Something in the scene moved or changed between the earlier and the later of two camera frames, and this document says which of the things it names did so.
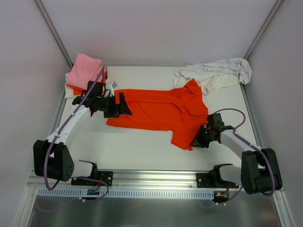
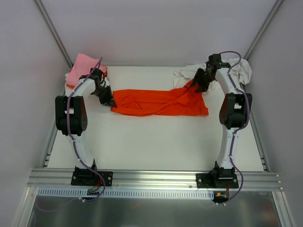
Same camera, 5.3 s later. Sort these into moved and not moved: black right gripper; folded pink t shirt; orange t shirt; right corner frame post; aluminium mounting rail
Moved: black right gripper; orange t shirt
Not moved: aluminium mounting rail; right corner frame post; folded pink t shirt
